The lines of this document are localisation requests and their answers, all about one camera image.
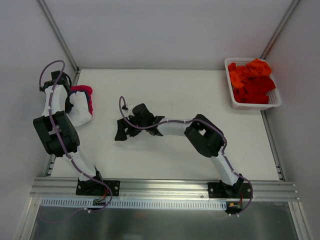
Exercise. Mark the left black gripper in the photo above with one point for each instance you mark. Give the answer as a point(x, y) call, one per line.
point(69, 105)

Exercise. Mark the red t-shirt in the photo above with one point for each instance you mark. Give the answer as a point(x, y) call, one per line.
point(254, 91)

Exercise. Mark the folded blue printed t-shirt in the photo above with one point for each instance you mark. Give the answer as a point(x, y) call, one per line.
point(87, 96)

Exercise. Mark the white plastic basket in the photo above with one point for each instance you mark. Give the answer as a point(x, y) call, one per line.
point(274, 95)

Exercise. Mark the right aluminium frame post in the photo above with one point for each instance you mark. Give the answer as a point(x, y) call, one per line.
point(280, 27)

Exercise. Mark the aluminium mounting rail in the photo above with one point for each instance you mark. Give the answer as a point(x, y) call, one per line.
point(159, 189)

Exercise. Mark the left aluminium frame post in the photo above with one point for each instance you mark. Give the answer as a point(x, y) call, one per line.
point(57, 33)

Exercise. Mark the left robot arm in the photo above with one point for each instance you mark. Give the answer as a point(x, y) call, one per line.
point(59, 136)

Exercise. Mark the white t-shirt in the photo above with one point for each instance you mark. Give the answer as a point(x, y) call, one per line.
point(79, 114)

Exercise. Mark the aluminium frame post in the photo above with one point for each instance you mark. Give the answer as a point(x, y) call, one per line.
point(57, 33)
point(280, 27)

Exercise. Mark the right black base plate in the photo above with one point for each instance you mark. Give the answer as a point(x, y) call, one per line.
point(221, 190)

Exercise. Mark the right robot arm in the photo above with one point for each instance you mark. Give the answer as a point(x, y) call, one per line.
point(203, 135)

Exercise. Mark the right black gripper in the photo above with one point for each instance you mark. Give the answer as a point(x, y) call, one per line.
point(127, 128)

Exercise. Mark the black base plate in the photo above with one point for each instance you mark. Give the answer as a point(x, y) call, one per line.
point(112, 187)
point(221, 190)

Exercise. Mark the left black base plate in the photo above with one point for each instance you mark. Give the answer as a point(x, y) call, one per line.
point(112, 187)

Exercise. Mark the white slotted cable duct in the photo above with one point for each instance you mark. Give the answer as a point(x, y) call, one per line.
point(135, 204)

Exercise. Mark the orange t-shirt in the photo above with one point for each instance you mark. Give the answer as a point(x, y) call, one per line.
point(240, 74)

